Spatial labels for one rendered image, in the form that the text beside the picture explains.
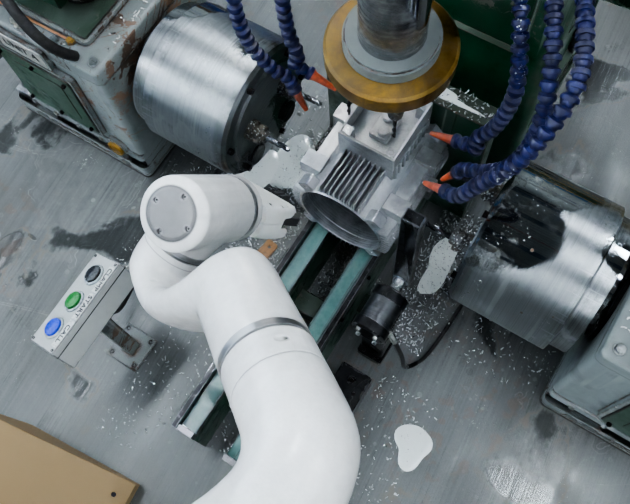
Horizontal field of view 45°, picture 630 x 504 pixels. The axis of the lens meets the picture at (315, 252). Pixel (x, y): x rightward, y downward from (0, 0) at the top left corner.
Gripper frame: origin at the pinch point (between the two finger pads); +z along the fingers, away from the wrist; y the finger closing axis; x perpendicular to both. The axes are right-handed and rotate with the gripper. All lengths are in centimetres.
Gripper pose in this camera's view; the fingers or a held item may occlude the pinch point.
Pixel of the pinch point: (277, 203)
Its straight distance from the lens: 110.6
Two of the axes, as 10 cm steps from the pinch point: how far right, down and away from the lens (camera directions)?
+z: 3.1, -1.0, 9.5
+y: 8.4, 4.9, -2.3
